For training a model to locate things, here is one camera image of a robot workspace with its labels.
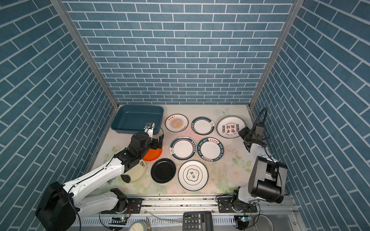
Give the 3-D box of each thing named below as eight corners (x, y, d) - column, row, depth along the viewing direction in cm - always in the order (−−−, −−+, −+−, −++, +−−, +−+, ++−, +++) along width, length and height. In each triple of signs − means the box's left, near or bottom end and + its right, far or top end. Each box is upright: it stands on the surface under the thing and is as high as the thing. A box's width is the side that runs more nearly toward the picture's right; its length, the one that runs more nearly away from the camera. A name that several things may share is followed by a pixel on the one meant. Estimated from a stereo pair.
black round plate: (149, 183, 83) (148, 182, 81) (153, 159, 92) (153, 158, 90) (174, 183, 83) (174, 182, 81) (176, 159, 92) (176, 158, 91)
